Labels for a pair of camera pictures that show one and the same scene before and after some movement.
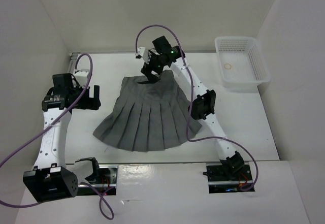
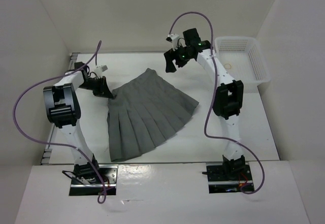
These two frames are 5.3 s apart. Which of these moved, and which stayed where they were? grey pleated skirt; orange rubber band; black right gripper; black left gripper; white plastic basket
Moved: black right gripper; grey pleated skirt; black left gripper
Stayed: white plastic basket; orange rubber band
